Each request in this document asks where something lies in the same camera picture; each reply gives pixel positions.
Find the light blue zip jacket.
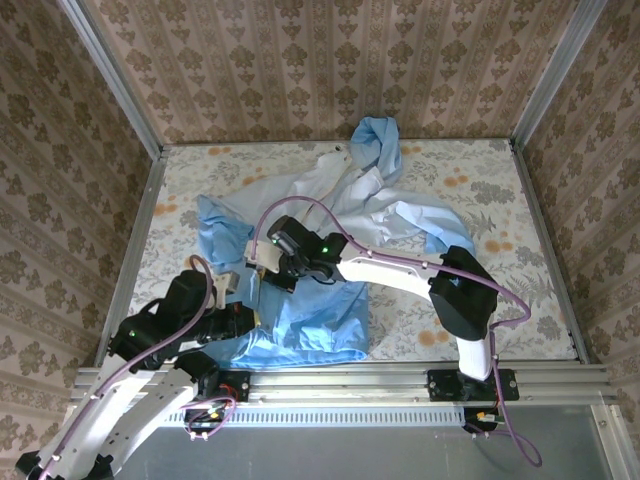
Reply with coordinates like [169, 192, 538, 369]
[194, 115, 477, 369]

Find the floral table cloth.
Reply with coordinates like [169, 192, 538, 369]
[115, 138, 581, 364]

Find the grey metal panel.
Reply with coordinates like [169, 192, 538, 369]
[47, 393, 628, 480]

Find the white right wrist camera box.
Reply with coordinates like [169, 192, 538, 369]
[243, 238, 282, 270]

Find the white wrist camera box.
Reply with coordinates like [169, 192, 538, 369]
[211, 268, 242, 308]
[243, 238, 282, 270]

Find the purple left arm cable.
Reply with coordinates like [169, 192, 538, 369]
[39, 253, 237, 479]

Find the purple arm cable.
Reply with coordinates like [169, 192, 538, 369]
[39, 253, 237, 479]
[252, 195, 544, 469]

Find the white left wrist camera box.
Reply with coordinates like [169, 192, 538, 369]
[211, 268, 242, 308]

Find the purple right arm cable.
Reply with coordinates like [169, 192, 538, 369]
[252, 195, 544, 469]

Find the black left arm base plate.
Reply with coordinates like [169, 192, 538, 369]
[192, 370, 252, 402]

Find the aluminium table side rail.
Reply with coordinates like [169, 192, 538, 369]
[508, 139, 592, 364]
[93, 144, 170, 369]

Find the aluminium frame cross rail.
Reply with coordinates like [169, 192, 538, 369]
[69, 363, 619, 407]

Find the slotted grey cable duct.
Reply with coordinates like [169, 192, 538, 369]
[164, 405, 465, 429]

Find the black connector box with wires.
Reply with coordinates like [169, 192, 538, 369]
[182, 399, 237, 437]
[462, 407, 506, 435]

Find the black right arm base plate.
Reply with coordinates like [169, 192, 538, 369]
[427, 368, 520, 402]

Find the aluminium frame corner post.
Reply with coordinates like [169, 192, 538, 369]
[55, 0, 167, 157]
[508, 0, 610, 147]

